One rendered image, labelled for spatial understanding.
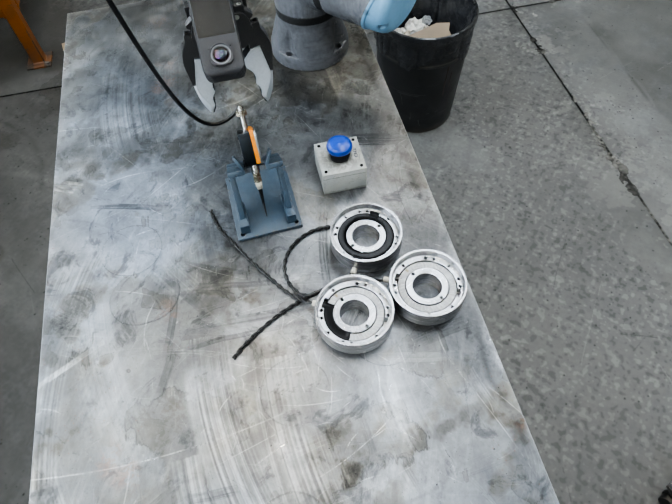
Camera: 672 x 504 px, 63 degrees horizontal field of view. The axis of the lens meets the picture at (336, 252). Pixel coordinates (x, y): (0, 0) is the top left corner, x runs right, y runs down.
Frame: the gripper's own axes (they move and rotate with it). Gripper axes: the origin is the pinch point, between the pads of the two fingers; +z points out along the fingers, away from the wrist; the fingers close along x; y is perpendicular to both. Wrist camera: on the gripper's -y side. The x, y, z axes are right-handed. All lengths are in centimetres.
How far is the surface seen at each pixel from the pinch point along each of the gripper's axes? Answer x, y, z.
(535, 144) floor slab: -100, 62, 99
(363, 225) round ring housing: -13.5, -12.8, 16.1
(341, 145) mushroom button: -13.4, -0.7, 11.3
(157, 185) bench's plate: 16.3, 6.2, 18.7
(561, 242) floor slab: -89, 21, 99
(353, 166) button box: -14.7, -2.8, 14.3
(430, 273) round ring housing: -20.1, -23.3, 15.9
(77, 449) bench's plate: 29.1, -33.8, 18.6
